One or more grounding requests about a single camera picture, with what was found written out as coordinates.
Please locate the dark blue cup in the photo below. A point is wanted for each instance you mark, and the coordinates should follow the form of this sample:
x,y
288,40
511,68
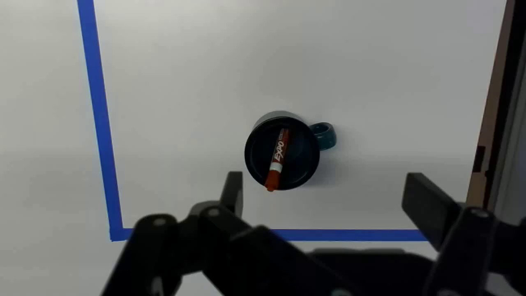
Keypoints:
x,y
297,159

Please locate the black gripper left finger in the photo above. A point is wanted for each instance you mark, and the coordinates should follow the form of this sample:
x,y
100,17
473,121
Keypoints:
x,y
164,252

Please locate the orange Expo marker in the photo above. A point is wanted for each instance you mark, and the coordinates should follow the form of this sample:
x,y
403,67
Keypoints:
x,y
276,159

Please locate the blue tape strip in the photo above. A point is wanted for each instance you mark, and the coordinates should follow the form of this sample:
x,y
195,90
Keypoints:
x,y
355,234
99,109

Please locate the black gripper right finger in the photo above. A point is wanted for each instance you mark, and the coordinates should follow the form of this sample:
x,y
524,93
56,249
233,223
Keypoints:
x,y
470,247

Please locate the wooden post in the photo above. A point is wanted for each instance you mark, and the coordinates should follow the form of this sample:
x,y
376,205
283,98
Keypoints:
x,y
491,109

